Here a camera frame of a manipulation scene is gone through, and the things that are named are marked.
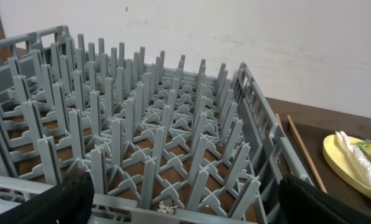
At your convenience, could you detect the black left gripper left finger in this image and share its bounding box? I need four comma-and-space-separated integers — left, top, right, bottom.
0, 172, 95, 224

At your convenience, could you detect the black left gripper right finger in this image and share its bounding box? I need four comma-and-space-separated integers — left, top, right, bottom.
278, 174, 371, 224

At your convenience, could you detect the yellow round plate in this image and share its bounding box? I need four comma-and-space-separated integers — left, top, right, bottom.
323, 134, 371, 198

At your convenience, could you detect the dark brown serving tray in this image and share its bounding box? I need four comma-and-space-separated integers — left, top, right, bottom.
295, 123, 371, 217

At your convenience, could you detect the right wooden chopstick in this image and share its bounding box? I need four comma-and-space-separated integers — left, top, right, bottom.
287, 115, 327, 193

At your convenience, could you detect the wooden chopstick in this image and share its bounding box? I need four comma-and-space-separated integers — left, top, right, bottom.
275, 113, 283, 129
287, 115, 327, 193

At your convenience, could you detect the left wooden chopstick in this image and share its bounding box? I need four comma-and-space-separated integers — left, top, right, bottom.
275, 113, 283, 129

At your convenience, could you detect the grey plastic dish rack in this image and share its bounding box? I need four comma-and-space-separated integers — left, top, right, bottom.
0, 26, 310, 223

